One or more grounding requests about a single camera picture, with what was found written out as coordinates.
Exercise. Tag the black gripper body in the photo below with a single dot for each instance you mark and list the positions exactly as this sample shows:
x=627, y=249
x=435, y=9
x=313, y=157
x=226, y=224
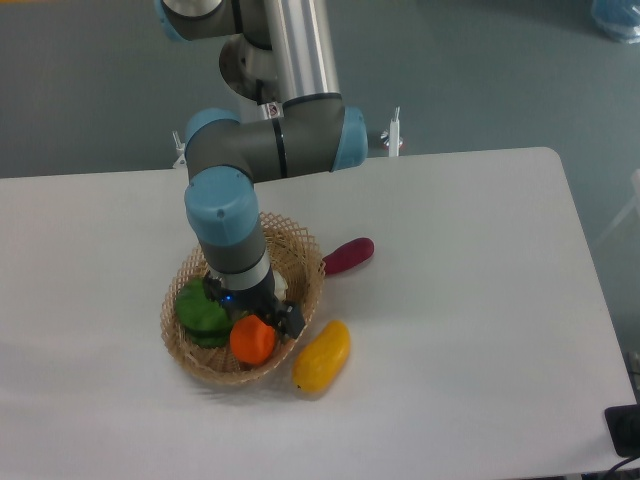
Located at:
x=259, y=299

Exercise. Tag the orange toy fruit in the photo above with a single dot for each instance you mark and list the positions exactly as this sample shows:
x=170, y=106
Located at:
x=251, y=340

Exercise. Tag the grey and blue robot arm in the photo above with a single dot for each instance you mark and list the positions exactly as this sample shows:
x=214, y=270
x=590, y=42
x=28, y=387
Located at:
x=226, y=158

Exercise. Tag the woven bamboo basket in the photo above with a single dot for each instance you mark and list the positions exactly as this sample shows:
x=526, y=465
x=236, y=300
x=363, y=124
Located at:
x=294, y=254

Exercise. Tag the white toy garlic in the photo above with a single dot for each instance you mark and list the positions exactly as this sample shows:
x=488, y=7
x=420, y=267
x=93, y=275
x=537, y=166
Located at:
x=280, y=286

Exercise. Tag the green toy cabbage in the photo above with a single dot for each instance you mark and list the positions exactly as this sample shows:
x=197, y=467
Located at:
x=205, y=322

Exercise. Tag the yellow toy mango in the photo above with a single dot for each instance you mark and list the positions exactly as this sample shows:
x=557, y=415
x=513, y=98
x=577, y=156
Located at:
x=319, y=363

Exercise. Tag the purple toy sweet potato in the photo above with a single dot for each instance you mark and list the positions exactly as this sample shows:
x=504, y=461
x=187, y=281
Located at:
x=348, y=256

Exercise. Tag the black device at table edge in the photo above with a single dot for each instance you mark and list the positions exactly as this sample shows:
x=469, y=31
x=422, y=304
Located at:
x=623, y=425

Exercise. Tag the blue plastic bag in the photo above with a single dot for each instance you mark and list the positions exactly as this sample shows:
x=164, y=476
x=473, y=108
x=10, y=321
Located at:
x=619, y=19

